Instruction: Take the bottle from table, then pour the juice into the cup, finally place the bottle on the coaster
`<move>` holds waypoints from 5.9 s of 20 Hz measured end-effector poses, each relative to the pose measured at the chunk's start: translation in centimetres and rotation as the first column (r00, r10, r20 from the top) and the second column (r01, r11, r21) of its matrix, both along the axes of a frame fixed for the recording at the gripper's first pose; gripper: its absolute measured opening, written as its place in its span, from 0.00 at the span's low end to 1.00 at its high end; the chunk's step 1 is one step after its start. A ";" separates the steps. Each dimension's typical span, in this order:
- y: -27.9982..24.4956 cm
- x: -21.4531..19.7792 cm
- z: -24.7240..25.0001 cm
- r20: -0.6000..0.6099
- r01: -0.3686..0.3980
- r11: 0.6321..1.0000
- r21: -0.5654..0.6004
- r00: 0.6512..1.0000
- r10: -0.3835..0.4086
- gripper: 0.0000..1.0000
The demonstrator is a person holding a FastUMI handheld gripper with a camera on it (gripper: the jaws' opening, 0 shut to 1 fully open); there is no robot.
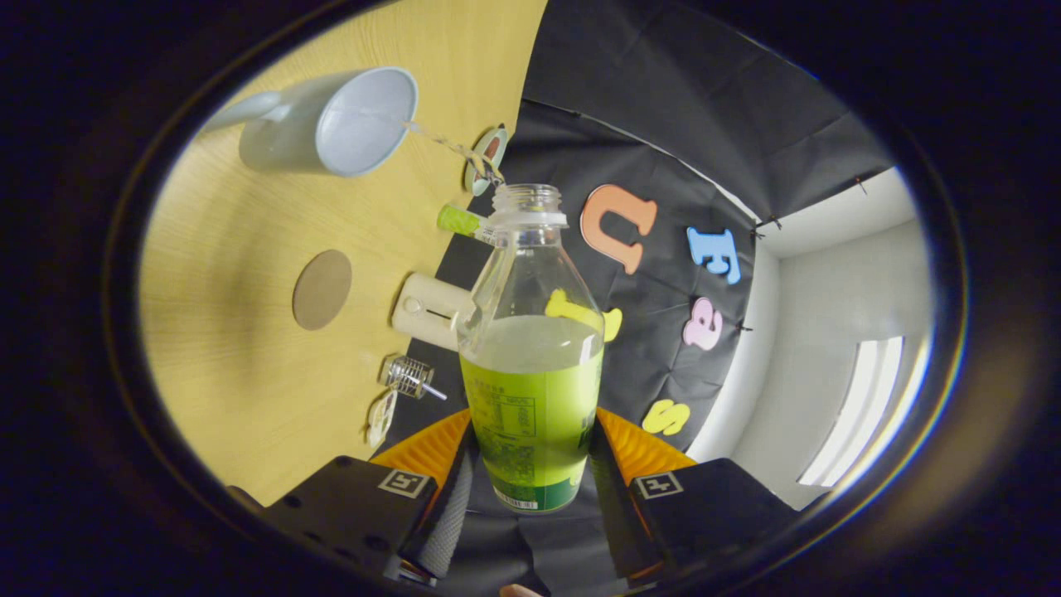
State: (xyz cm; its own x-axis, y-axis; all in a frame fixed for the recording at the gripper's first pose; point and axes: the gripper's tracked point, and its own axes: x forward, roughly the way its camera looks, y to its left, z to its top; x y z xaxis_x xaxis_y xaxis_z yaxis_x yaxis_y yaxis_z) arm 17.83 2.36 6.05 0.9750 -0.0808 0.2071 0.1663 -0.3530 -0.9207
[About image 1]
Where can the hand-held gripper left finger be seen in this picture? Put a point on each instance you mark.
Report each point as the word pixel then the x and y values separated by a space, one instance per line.
pixel 348 506

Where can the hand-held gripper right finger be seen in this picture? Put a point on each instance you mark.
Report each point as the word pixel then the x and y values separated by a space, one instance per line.
pixel 713 506

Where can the green label juice bottle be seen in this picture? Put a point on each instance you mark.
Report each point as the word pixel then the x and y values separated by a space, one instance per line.
pixel 530 398

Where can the round brown coaster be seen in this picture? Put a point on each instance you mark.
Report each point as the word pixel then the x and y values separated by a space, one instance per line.
pixel 322 290

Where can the small capped green label bottle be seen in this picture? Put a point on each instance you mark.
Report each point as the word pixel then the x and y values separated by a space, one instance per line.
pixel 456 220

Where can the white divided snack tray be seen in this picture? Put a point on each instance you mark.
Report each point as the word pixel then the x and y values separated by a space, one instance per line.
pixel 382 419

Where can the ribbed glass jar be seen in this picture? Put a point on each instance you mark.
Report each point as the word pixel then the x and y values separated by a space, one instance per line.
pixel 408 376

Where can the ceiling light panel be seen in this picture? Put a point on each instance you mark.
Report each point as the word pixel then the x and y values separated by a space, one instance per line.
pixel 862 414

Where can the white toaster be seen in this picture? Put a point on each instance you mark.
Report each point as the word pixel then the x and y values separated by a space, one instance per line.
pixel 427 307

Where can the wooden table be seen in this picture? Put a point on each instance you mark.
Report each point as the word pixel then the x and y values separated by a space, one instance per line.
pixel 232 274

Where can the pale green plate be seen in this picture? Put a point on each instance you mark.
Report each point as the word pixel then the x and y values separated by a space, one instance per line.
pixel 497 145

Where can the black backdrop cloth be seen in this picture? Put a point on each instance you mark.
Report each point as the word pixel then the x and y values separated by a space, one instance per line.
pixel 663 99

